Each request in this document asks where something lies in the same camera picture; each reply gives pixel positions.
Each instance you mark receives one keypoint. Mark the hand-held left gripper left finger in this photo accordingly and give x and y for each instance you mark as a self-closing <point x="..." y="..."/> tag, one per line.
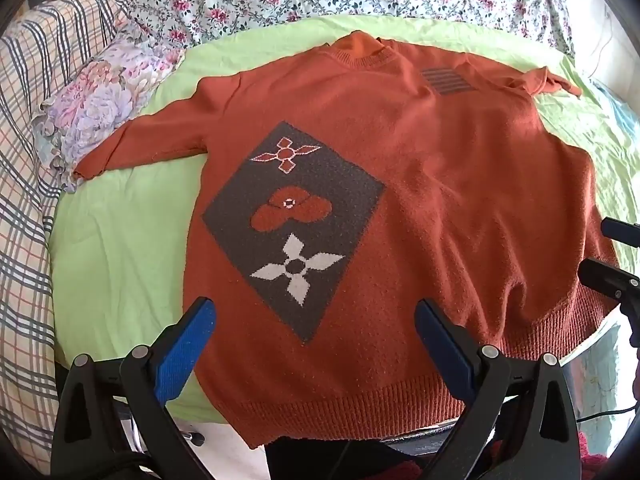
<point x="187" y="340"/>

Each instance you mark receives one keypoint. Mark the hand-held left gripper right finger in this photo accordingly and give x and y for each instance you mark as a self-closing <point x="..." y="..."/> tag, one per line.
<point x="442" y="340"/>

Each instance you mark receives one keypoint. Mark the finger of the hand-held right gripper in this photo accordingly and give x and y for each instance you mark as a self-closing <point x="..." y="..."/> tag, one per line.
<point x="622" y="232"/>
<point x="607" y="277"/>

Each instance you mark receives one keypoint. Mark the orange knit sweater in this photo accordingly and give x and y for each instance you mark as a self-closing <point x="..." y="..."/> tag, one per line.
<point x="450" y="200"/>

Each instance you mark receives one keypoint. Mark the light green bed sheet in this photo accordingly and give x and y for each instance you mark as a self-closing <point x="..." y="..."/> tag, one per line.
<point x="125" y="240"/>

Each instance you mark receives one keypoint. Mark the pale blue cloth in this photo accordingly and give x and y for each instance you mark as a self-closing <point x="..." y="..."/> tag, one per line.
<point x="617" y="102"/>

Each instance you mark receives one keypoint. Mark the dark red cloth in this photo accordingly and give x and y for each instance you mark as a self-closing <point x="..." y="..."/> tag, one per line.
<point x="597" y="467"/>

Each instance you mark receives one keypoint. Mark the plaid blanket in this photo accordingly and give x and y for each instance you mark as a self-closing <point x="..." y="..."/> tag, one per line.
<point x="30" y="210"/>

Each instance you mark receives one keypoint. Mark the purple floral pillow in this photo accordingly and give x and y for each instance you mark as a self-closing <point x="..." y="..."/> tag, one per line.
<point x="100" y="95"/>

